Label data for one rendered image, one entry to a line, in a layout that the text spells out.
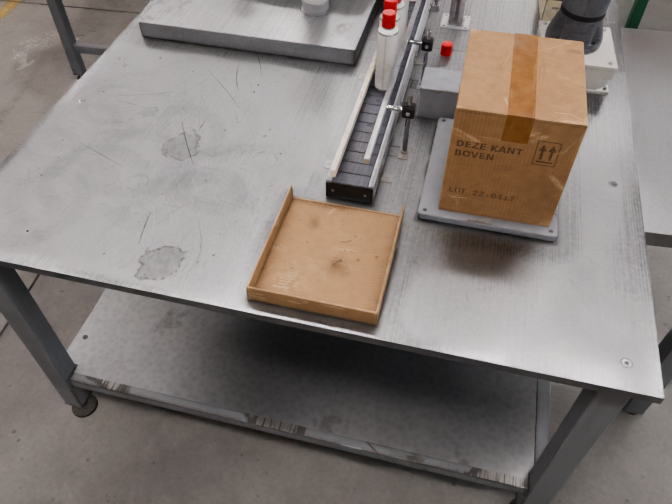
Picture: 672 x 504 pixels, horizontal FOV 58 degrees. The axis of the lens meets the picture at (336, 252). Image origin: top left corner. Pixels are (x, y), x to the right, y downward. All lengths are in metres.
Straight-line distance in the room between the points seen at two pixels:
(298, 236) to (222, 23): 0.86
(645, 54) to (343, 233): 1.16
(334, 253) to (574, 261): 0.50
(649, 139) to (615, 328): 0.63
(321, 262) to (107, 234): 0.47
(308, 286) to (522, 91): 0.56
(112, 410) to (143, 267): 0.89
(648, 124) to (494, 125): 0.67
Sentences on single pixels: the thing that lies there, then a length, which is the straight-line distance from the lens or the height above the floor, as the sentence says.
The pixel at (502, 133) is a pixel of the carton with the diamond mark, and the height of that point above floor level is 1.08.
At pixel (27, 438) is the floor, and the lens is 2.19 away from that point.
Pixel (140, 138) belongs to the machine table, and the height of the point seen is 0.83.
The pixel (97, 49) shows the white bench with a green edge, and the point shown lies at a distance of 3.38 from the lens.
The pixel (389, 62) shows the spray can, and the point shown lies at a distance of 1.59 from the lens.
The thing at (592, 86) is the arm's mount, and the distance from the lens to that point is 1.84.
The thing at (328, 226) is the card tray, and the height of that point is 0.83.
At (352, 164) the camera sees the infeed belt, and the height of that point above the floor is 0.88.
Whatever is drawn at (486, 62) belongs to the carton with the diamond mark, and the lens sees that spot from 1.33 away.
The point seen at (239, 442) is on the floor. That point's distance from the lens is 1.98.
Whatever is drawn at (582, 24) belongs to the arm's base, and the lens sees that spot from 1.80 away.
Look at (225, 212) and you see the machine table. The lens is 1.39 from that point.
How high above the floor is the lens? 1.80
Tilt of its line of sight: 49 degrees down
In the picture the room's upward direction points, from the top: straight up
